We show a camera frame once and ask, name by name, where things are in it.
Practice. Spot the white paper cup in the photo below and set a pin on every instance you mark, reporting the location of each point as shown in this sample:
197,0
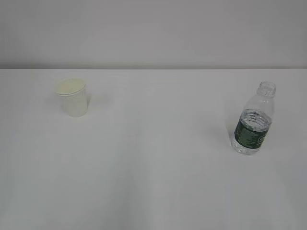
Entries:
72,93

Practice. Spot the clear water bottle green label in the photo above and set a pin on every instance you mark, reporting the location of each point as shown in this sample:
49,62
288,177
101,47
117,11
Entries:
255,120

